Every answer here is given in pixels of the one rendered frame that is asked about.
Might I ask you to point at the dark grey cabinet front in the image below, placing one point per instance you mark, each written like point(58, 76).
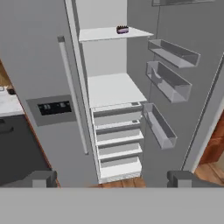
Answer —
point(20, 151)

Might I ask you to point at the brown wooden cabinet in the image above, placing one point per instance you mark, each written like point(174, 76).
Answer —
point(214, 145)

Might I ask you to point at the dark cake with pink band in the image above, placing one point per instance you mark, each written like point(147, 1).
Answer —
point(122, 29)

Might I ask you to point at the small dark object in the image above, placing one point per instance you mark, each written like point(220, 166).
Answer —
point(11, 91)

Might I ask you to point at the clear grey door bin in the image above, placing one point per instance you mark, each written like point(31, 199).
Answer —
point(160, 128)
point(169, 83)
point(175, 55)

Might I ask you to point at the grey fridge door with dispenser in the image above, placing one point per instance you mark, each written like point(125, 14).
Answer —
point(38, 58)

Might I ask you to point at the grey fridge door with bins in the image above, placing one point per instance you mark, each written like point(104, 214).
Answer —
point(201, 29)

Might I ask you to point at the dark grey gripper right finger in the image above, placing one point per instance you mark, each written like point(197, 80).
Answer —
point(179, 178)

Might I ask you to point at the white fridge drawer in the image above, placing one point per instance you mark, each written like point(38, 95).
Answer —
point(119, 135)
point(121, 170)
point(116, 116)
point(119, 153)

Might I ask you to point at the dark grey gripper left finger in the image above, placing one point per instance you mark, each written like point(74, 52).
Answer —
point(43, 178)

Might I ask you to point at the white fridge shelf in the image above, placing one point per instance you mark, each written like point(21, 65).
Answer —
point(105, 34)
point(113, 90)

